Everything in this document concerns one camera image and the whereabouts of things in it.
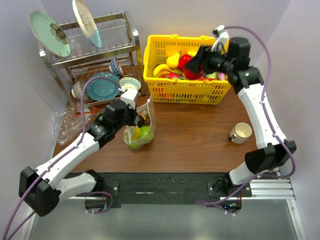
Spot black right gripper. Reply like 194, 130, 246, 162
183, 45, 233, 76

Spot red apple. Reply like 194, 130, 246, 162
183, 68, 203, 80

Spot dark mangosteen front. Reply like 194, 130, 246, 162
137, 114, 147, 128

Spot yellow lemon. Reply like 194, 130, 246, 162
131, 126, 141, 141

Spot green apple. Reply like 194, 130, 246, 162
126, 138, 153, 151
138, 125, 150, 139

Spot clear polka dot zip bag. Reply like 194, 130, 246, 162
122, 96, 156, 152

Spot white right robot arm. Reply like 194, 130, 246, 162
185, 37, 297, 197

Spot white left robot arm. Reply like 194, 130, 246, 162
18, 99, 138, 217

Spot red bell pepper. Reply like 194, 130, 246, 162
178, 54, 192, 72

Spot yellow pear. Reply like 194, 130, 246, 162
166, 52, 181, 69

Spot green cabbage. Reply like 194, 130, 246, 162
205, 72, 226, 81

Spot red dragon fruit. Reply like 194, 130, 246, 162
162, 72, 184, 80

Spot teal scalloped plate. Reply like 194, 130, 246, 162
85, 78, 120, 101

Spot yellow teal patterned bowl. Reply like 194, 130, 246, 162
119, 76, 141, 90

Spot small banana bunch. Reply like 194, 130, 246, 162
152, 63, 174, 78

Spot yellow plastic basket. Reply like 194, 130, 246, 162
143, 34, 231, 105

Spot blue zigzag bowl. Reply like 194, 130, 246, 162
109, 57, 124, 78

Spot grey patterned bowl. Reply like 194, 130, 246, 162
71, 80, 85, 100

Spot metal dish rack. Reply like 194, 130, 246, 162
38, 11, 144, 107

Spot spare clear plastic bags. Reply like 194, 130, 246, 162
52, 104, 98, 146

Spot cream ceramic mug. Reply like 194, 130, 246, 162
228, 122, 253, 145

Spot cream and blue plate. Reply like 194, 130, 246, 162
72, 0, 102, 48

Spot mint green flower plate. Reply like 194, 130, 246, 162
28, 10, 71, 58

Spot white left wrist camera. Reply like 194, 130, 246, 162
120, 88, 139, 109

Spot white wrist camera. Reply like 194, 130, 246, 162
211, 25, 230, 52
120, 88, 139, 109

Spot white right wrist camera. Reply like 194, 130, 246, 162
211, 25, 230, 52

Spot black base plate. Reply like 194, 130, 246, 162
69, 171, 253, 210

